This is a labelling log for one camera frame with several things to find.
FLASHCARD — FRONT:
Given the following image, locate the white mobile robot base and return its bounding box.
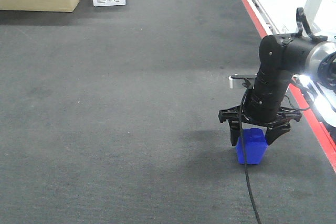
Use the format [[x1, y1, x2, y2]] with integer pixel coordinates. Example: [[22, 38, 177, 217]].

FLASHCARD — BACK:
[[297, 0, 335, 127]]

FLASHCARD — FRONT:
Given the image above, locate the black cable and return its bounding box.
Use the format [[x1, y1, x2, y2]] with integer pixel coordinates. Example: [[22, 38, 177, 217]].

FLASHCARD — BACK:
[[238, 87, 263, 224]]

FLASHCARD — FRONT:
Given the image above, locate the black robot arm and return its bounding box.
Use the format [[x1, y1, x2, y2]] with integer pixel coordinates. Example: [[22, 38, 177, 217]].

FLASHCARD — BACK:
[[218, 34, 335, 146]]

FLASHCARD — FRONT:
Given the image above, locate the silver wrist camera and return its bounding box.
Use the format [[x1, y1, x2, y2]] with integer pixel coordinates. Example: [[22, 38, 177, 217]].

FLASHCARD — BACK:
[[228, 74, 257, 89]]

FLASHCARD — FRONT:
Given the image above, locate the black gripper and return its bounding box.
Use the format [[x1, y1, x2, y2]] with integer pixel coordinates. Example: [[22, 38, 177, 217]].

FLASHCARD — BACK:
[[218, 105, 302, 146]]

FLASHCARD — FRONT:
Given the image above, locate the blue plastic bottle-shaped part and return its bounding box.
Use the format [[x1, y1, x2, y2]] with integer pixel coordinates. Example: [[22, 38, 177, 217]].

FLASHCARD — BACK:
[[243, 128, 268, 165]]

